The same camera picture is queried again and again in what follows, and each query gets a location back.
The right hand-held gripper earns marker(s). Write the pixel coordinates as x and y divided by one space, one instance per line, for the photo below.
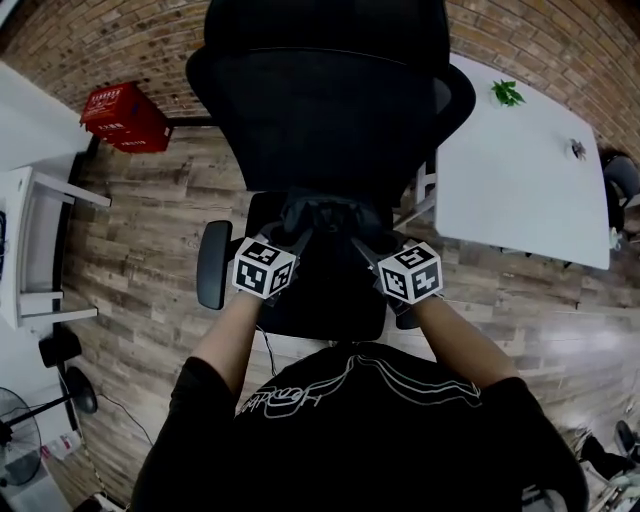
410 275

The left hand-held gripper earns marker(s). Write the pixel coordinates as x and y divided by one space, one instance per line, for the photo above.
260 267

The black bag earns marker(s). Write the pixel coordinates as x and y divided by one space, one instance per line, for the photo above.
330 215

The black office chair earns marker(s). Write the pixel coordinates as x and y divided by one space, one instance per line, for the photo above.
325 115

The person's right forearm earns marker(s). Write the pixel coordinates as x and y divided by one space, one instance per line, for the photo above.
460 345

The person's left forearm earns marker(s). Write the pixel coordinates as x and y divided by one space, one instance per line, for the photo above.
230 340

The black folding chair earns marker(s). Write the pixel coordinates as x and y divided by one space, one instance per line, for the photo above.
622 185

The white rectangular table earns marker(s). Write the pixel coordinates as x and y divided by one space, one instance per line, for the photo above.
520 175

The person's black printed shirt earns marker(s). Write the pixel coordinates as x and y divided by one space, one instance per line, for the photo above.
360 450

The red box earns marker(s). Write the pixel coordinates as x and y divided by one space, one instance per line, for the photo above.
125 117

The small green plant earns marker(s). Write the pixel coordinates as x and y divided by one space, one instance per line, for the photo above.
507 93

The pale yellow bottle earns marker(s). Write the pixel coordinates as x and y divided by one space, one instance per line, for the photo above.
614 239

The small black table object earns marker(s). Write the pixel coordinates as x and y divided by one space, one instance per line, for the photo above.
577 149

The small black box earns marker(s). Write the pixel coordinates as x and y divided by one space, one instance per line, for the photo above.
60 349

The white narrow desk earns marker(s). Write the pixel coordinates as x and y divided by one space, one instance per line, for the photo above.
37 240

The clear water bottle red label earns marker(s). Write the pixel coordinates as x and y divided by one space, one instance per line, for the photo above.
62 445

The black standing fan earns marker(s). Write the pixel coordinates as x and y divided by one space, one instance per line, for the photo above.
22 440

